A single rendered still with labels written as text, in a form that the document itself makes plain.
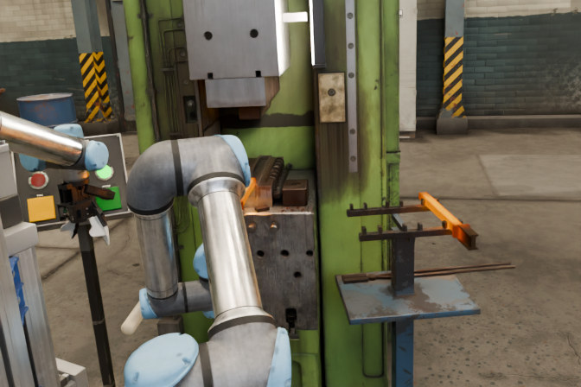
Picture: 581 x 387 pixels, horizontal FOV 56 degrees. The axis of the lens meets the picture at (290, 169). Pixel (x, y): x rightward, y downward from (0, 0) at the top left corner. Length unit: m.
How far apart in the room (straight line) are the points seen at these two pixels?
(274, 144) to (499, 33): 5.73
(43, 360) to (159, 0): 1.35
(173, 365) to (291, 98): 1.59
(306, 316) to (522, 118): 6.23
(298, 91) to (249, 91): 0.50
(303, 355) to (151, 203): 1.13
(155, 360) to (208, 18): 1.20
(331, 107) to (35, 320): 1.27
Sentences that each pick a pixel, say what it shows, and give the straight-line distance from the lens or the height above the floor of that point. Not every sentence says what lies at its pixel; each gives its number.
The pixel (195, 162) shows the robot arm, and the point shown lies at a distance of 1.08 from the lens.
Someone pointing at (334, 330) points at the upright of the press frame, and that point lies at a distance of 2.26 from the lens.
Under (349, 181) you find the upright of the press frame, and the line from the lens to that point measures 2.00.
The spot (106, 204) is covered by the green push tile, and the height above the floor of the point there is 1.00.
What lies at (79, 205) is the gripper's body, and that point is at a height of 1.07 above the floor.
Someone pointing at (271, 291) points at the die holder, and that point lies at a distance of 1.97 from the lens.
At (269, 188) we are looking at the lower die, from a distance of 1.88.
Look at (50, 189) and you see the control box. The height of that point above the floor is 1.06.
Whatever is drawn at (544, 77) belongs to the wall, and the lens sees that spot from 7.90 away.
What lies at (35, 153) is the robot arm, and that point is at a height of 1.28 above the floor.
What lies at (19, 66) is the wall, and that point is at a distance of 9.80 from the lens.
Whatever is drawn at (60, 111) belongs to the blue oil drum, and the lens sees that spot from 6.36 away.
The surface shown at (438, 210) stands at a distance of 1.75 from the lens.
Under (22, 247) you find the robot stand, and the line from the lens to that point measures 0.93.
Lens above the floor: 1.53
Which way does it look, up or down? 15 degrees down
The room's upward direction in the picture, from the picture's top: 3 degrees counter-clockwise
